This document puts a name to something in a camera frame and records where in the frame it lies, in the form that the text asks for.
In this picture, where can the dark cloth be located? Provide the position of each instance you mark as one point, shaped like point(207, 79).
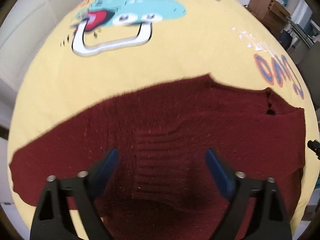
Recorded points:
point(287, 40)

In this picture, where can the white panelled wardrobe door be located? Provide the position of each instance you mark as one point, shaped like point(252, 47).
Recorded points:
point(32, 25)

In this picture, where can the dark red knitted sweater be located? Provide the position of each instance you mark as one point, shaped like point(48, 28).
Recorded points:
point(175, 117)

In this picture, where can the yellow printed bed sheet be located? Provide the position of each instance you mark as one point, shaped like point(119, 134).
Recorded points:
point(187, 45)

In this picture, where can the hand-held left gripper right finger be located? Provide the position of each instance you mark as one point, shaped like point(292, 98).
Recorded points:
point(217, 172)

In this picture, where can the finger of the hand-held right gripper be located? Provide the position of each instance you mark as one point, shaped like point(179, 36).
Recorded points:
point(315, 148)

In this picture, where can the brown cardboard box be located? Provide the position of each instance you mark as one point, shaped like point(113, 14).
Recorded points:
point(258, 2)
point(276, 17)

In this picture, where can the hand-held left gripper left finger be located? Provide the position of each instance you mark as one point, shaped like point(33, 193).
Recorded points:
point(108, 168)

